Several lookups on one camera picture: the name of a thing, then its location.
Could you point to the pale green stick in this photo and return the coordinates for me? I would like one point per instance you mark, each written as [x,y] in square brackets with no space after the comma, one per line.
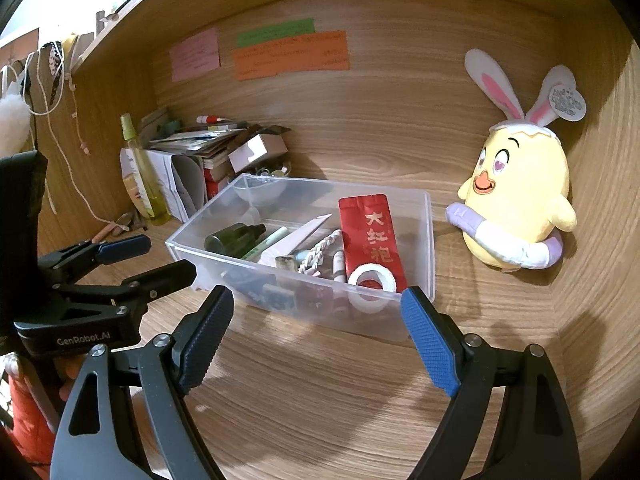
[272,237]

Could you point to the clear plastic storage box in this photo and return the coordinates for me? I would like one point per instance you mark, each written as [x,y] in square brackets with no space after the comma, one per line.
[400,220]

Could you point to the pinkish white squeeze tube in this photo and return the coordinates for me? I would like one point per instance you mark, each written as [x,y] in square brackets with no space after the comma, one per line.
[300,235]

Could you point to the glass bowl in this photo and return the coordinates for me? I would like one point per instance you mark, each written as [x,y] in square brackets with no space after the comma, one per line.
[262,185]

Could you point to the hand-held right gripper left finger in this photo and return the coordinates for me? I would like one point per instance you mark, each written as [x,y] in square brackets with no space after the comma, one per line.
[205,345]

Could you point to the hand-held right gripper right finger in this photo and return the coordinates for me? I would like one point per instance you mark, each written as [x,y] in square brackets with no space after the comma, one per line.
[432,345]

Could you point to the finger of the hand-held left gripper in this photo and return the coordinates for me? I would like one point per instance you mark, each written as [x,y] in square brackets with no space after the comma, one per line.
[125,247]
[160,275]

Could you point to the mint green tube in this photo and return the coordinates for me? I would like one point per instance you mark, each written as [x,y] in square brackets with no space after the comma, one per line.
[301,256]

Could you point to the red white marker pen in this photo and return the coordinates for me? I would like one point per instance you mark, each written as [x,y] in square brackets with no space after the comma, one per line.
[214,119]

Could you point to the stack of books and papers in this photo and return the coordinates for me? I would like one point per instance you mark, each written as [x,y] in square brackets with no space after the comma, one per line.
[205,140]

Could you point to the white fluffy pompom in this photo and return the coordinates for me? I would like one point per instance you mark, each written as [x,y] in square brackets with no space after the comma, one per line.
[12,122]

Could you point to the white folded papers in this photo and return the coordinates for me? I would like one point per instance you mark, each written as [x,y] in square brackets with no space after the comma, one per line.
[182,180]

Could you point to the green sticky note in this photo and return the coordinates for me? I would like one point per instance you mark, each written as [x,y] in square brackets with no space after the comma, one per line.
[275,32]

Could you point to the person's left hand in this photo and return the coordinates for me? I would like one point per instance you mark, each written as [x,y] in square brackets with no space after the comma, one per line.
[69,377]

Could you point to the pink sticky note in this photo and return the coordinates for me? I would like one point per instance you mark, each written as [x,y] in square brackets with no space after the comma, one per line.
[195,55]

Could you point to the pink wooden stick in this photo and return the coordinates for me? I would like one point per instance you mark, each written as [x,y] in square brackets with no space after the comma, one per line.
[105,232]

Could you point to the red book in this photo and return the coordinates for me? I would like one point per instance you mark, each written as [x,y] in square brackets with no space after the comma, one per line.
[217,182]

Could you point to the dark green bottle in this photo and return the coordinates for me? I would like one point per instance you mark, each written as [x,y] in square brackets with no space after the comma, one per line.
[232,239]

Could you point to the small white cardboard box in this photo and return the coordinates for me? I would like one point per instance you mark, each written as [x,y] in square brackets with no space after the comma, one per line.
[257,154]

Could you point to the white tape roll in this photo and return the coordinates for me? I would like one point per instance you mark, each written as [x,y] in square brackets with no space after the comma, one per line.
[367,302]

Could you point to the red white lip balm tube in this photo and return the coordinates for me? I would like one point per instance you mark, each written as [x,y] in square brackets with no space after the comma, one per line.
[339,265]

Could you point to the yellow green spray bottle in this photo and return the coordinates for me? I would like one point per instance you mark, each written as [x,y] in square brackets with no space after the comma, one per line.
[150,195]

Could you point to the orange sticky note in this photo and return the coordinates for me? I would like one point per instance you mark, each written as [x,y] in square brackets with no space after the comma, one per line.
[292,56]

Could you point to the patterned lace band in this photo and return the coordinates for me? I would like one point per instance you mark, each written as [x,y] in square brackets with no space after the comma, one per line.
[56,70]

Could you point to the yellow chick plush toy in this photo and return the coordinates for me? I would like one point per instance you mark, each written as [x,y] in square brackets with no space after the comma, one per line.
[525,180]

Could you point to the beige cosmetic tube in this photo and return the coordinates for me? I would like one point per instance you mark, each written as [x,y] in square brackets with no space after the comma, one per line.
[132,192]

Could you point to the red tea packet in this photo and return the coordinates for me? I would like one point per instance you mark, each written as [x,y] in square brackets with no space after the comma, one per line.
[370,240]

